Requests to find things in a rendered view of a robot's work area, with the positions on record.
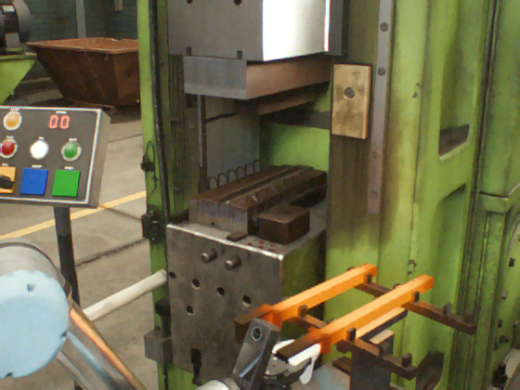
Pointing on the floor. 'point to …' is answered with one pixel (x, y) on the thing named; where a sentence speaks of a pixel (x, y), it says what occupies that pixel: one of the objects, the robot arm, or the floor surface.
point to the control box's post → (66, 247)
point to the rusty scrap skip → (94, 71)
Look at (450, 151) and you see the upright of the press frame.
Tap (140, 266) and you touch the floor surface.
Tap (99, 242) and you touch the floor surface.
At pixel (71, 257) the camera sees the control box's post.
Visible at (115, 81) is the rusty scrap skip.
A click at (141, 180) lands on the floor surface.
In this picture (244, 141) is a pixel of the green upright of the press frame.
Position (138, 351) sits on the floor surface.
